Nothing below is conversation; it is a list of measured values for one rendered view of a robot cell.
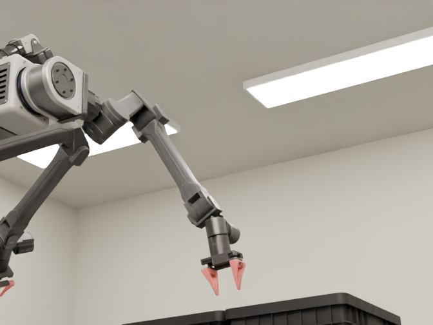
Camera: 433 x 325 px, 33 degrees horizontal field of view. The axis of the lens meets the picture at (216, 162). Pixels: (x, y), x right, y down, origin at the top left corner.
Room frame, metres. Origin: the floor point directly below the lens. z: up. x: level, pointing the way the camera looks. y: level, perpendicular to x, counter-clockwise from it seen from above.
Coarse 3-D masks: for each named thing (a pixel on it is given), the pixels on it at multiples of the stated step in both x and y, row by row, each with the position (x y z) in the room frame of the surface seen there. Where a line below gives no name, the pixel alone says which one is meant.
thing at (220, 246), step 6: (210, 240) 1.93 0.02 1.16; (216, 240) 1.92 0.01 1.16; (222, 240) 1.92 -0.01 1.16; (228, 240) 1.94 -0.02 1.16; (210, 246) 1.93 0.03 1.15; (216, 246) 1.92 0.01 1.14; (222, 246) 1.92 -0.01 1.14; (228, 246) 1.93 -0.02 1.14; (210, 252) 1.94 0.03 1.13; (216, 252) 1.92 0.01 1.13; (222, 252) 1.92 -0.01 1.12; (228, 252) 1.90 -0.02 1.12; (234, 252) 1.90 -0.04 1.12; (210, 258) 1.92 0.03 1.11; (240, 258) 1.95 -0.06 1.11; (204, 264) 1.95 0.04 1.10; (210, 264) 1.98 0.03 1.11
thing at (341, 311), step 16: (336, 304) 1.57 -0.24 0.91; (240, 320) 1.68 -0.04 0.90; (256, 320) 1.66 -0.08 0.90; (272, 320) 1.63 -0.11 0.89; (288, 320) 1.62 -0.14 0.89; (304, 320) 1.60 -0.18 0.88; (320, 320) 1.59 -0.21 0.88; (336, 320) 1.57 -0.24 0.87; (352, 320) 1.60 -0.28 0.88; (368, 320) 1.69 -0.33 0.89; (384, 320) 1.79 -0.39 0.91
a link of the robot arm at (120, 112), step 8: (128, 96) 1.95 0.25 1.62; (136, 96) 1.99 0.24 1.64; (104, 104) 1.67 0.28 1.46; (112, 104) 1.67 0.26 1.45; (120, 104) 1.73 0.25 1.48; (128, 104) 1.89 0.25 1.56; (136, 104) 1.96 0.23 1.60; (144, 104) 2.01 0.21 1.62; (104, 112) 1.67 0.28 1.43; (112, 112) 1.67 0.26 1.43; (120, 112) 1.69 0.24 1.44; (128, 112) 1.85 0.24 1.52; (136, 112) 1.98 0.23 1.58; (144, 112) 2.03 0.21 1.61; (152, 112) 2.02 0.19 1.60; (112, 120) 1.68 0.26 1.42; (120, 120) 1.69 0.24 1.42; (128, 120) 1.71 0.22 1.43; (136, 120) 2.05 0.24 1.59; (144, 120) 2.04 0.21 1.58; (88, 128) 1.70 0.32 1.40; (88, 136) 1.71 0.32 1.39; (96, 136) 1.71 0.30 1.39
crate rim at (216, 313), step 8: (208, 312) 1.71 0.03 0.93; (216, 312) 1.70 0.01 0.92; (224, 312) 1.71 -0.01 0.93; (152, 320) 1.79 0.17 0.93; (160, 320) 1.78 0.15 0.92; (168, 320) 1.77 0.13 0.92; (176, 320) 1.75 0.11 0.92; (184, 320) 1.74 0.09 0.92; (192, 320) 1.73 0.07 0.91; (200, 320) 1.72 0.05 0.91; (208, 320) 1.71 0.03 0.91; (216, 320) 1.70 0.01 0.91; (224, 320) 1.71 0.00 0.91
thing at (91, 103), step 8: (88, 88) 1.64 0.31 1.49; (88, 96) 1.61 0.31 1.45; (96, 96) 1.66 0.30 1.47; (88, 104) 1.62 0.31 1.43; (96, 104) 1.65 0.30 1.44; (88, 112) 1.64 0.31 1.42; (96, 112) 1.66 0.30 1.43; (64, 120) 1.62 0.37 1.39; (72, 120) 1.62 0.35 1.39; (88, 120) 1.67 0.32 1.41
